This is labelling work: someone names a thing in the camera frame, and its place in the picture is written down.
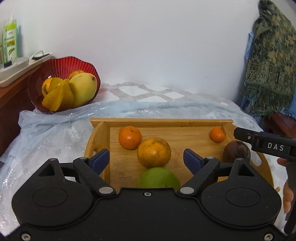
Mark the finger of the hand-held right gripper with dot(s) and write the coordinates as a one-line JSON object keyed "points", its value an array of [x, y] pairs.
{"points": [[244, 136]]}

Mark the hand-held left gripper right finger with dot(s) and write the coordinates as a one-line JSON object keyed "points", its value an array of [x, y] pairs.
{"points": [[193, 161]]}

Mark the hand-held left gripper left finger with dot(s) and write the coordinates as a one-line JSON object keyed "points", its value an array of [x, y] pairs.
{"points": [[100, 160]]}

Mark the dark purple tomato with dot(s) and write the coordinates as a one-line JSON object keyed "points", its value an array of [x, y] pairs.
{"points": [[235, 151]]}

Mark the wooden tray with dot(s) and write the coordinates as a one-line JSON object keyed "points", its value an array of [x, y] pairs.
{"points": [[124, 162]]}

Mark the small stemmed tangerine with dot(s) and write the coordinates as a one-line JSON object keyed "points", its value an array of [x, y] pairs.
{"points": [[217, 134]]}

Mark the medium orange tangerine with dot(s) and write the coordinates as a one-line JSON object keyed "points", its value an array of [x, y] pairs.
{"points": [[130, 138]]}

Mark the green apple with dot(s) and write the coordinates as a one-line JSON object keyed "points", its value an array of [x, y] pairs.
{"points": [[157, 177]]}

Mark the large yellowish orange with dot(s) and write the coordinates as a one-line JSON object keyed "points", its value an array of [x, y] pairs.
{"points": [[153, 153]]}

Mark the person's right hand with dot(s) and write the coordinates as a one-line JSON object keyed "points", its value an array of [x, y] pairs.
{"points": [[288, 197]]}

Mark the wooden bench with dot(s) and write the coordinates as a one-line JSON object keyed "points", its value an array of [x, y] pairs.
{"points": [[282, 122]]}

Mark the green patterned fringed shawl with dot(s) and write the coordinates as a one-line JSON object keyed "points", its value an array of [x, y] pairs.
{"points": [[270, 69]]}

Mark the yellow mango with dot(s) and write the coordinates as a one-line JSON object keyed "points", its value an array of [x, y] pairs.
{"points": [[83, 89]]}

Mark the yellow starfruit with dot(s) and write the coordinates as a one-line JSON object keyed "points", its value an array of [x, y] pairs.
{"points": [[57, 95]]}

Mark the white diamond pattern blanket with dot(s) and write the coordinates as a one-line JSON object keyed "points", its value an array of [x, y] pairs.
{"points": [[138, 90]]}

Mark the yellow-orange citrus fruit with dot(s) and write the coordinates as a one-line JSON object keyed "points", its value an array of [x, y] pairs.
{"points": [[75, 74], [46, 87]]}

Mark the red glass fruit bowl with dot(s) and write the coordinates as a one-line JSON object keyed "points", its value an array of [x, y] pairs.
{"points": [[62, 66]]}

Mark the wooden cabinet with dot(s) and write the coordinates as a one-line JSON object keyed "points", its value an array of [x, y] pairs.
{"points": [[13, 104]]}

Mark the white plastic tray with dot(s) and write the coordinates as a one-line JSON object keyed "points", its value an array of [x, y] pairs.
{"points": [[13, 71]]}

